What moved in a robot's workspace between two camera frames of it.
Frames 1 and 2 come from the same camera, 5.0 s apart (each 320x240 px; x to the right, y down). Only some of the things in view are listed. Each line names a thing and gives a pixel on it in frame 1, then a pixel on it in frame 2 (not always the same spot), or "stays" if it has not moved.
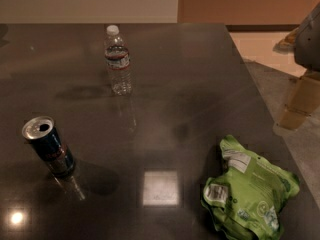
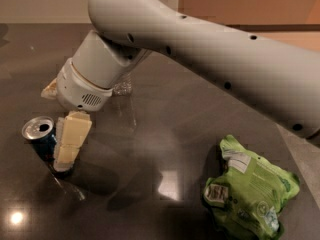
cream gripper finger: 288,44 -> 50,91
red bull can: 42,132 stays
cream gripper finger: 303,101 -> 71,132
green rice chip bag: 248,196 stays
